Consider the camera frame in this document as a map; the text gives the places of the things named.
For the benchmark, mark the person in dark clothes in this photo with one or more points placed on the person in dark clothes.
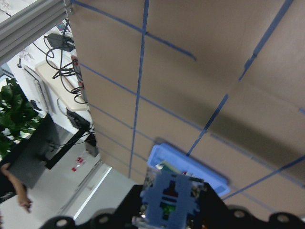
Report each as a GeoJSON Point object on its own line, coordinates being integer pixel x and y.
{"type": "Point", "coordinates": [19, 188]}

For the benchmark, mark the blue plastic tray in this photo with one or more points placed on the blue plastic tray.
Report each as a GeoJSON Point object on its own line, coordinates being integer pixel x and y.
{"type": "Point", "coordinates": [167, 154]}

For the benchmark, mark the green relay module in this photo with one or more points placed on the green relay module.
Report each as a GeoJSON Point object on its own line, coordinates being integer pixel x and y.
{"type": "Point", "coordinates": [168, 167]}

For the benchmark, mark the white keyboard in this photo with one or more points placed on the white keyboard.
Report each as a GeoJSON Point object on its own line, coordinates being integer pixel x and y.
{"type": "Point", "coordinates": [39, 98]}

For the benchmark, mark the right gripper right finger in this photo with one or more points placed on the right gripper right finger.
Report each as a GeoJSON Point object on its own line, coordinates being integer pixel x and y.
{"type": "Point", "coordinates": [215, 214]}

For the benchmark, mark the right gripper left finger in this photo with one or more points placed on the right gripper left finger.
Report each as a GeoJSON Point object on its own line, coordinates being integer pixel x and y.
{"type": "Point", "coordinates": [119, 218]}

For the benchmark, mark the aluminium frame post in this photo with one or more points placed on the aluminium frame post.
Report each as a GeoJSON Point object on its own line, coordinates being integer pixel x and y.
{"type": "Point", "coordinates": [26, 26]}

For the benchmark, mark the green potted plant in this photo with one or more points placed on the green potted plant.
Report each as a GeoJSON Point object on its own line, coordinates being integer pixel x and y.
{"type": "Point", "coordinates": [18, 120]}

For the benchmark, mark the red emergency stop button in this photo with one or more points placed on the red emergency stop button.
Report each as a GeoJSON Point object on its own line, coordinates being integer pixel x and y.
{"type": "Point", "coordinates": [169, 201]}

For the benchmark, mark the black power adapter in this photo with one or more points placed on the black power adapter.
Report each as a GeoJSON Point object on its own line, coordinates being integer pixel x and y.
{"type": "Point", "coordinates": [61, 42]}

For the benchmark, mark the beige plastic tray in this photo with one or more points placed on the beige plastic tray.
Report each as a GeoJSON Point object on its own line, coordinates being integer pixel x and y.
{"type": "Point", "coordinates": [46, 73]}

